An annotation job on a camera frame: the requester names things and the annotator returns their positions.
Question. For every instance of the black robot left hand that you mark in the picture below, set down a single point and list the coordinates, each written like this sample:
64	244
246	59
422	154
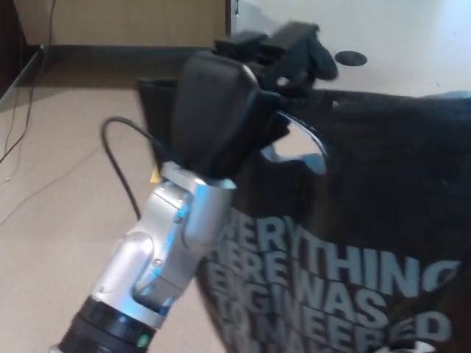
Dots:
213	110

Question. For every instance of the black bag with white text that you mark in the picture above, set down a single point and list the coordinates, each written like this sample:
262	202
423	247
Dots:
368	165

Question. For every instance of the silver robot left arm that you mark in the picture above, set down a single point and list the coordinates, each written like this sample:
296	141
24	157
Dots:
173	235

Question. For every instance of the yellow paper sheet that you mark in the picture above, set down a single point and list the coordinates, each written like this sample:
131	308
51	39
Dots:
154	177

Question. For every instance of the small black desk fitting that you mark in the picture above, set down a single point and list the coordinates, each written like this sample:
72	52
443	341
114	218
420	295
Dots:
237	10

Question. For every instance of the black round floor disc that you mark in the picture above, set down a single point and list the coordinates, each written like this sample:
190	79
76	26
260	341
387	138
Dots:
351	59

